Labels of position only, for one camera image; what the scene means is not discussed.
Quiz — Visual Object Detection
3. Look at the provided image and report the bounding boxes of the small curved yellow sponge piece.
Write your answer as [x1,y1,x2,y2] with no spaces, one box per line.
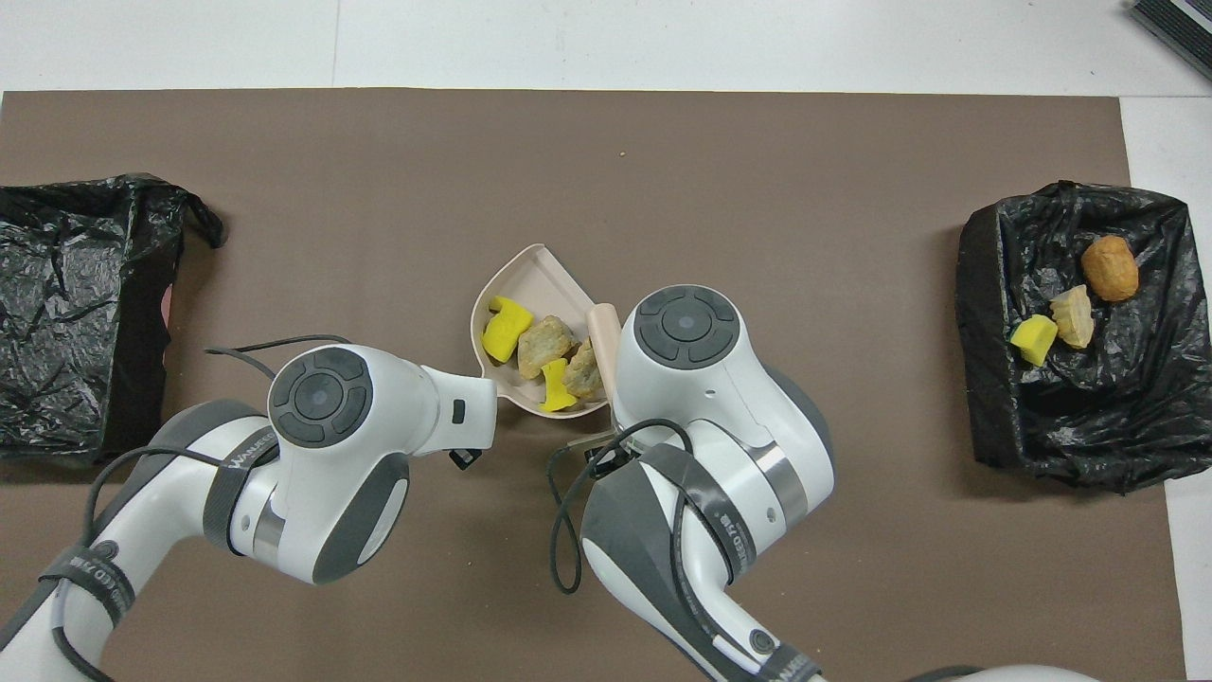
[539,358,579,414]

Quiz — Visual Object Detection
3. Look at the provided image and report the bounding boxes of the beige hand brush black bristles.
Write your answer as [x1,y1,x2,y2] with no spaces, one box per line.
[566,302,623,458]

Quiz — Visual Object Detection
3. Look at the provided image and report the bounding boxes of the notched yellow sponge piece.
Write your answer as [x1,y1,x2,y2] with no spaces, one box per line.
[482,296,535,364]

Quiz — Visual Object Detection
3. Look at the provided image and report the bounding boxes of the beige plastic dustpan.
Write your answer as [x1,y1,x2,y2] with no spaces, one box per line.
[471,243,622,419]

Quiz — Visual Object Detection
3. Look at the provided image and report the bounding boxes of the yellow and green sponge piece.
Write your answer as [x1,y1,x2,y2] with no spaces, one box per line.
[1009,314,1059,368]

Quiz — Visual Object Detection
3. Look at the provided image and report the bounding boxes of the small beige sponge chunk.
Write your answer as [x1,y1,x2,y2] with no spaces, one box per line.
[1050,284,1096,350]

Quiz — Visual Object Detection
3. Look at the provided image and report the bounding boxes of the orange sponge block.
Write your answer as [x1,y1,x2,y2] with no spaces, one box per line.
[1081,235,1140,303]

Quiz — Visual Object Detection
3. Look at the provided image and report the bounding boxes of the bin lined with black bag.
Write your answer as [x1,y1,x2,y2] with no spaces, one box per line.
[0,173,225,465]
[954,180,1192,494]

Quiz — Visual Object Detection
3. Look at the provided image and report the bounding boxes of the brown table mat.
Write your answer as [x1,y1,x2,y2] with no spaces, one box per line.
[0,88,1186,682]

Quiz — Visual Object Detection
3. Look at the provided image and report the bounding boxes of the dark ribbed object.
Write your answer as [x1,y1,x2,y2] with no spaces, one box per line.
[1130,0,1212,81]

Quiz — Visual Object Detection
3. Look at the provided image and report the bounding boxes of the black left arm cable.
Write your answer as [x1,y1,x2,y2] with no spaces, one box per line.
[52,333,353,682]

